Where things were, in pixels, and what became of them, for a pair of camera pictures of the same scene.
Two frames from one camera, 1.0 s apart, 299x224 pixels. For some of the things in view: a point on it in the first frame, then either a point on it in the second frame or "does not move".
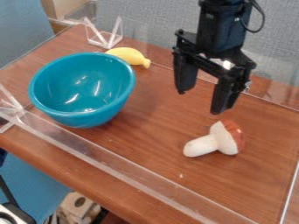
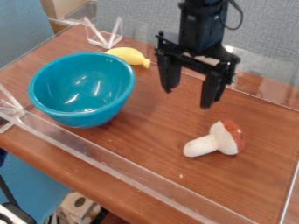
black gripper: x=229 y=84 -> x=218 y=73
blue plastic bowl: x=81 y=87 does not move
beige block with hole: x=79 y=210 does not move
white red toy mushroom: x=226 y=138 does not move
